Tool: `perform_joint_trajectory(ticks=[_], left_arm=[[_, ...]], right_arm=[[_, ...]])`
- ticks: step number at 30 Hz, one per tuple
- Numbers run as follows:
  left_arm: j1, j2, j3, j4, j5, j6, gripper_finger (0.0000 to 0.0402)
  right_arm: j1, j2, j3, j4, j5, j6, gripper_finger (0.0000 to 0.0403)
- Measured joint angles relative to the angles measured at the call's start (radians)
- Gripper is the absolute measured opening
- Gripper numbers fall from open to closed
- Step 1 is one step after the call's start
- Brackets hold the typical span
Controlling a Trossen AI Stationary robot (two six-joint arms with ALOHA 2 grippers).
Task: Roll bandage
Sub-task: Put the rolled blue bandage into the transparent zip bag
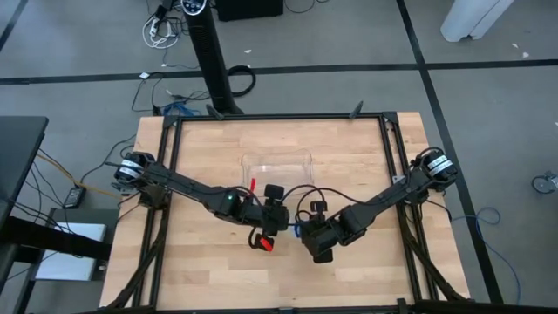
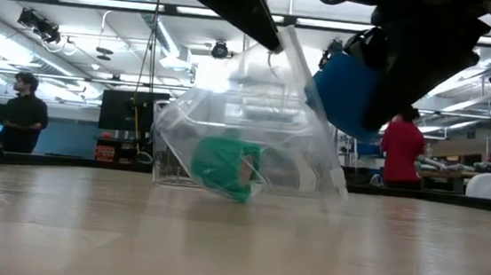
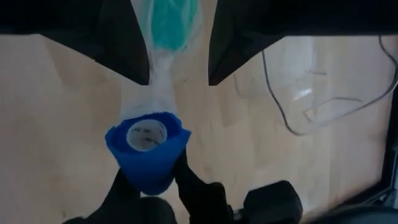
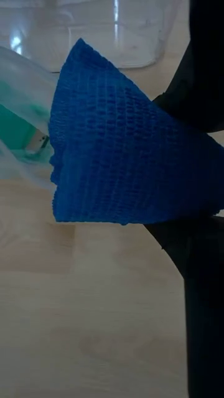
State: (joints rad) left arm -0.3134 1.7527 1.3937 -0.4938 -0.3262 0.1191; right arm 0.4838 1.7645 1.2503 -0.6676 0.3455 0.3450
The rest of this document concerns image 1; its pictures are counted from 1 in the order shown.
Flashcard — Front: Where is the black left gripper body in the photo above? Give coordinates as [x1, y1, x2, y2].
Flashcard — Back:
[237, 200, 276, 239]

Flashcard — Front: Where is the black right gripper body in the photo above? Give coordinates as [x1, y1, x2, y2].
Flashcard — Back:
[309, 216, 349, 266]

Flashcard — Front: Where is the red tape wrap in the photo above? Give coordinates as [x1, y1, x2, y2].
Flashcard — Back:
[254, 234, 275, 254]

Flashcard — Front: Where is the clear plastic bin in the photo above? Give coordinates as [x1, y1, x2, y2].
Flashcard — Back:
[240, 147, 316, 198]

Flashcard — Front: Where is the black tower fan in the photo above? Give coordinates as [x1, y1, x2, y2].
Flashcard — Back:
[180, 0, 246, 117]

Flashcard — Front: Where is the grey side table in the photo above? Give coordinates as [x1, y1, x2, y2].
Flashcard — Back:
[25, 207, 122, 314]

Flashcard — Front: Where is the black power adapter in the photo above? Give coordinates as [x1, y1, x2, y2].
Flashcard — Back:
[62, 185, 87, 210]

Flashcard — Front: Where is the white box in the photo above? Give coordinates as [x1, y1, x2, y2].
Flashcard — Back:
[33, 221, 109, 283]

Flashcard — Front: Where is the black desk crossbar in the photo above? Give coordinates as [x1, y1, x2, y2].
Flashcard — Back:
[0, 215, 113, 263]

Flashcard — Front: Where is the black box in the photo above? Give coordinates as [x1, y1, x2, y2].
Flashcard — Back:
[214, 0, 285, 23]

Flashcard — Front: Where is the white power strip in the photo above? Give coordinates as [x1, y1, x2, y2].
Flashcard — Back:
[147, 16, 163, 39]

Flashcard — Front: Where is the grey caster wheel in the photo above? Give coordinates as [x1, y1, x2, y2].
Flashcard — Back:
[530, 171, 558, 196]

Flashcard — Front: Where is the black desk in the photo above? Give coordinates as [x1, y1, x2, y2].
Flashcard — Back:
[0, 114, 50, 232]

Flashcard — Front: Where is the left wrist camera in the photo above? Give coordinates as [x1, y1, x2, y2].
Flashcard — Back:
[262, 183, 285, 207]

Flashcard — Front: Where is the black aluminium table frame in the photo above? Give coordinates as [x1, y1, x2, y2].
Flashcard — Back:
[73, 111, 558, 314]

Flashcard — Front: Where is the blue cable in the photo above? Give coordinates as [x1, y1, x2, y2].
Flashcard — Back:
[161, 101, 195, 118]
[451, 206, 523, 305]

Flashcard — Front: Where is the coiled black cable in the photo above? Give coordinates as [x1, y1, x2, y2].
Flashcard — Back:
[226, 64, 258, 99]

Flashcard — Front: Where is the yellow cable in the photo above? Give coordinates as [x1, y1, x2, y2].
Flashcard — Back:
[36, 151, 126, 201]

